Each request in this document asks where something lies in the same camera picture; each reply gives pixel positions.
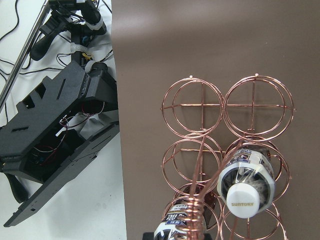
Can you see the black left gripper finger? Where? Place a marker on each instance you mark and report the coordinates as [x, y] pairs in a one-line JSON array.
[[150, 236]]

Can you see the copper wire bottle basket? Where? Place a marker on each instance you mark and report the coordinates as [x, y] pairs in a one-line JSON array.
[[210, 127]]

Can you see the tea bottle white cap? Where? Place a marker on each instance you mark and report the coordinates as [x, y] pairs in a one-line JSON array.
[[247, 184], [172, 224]]

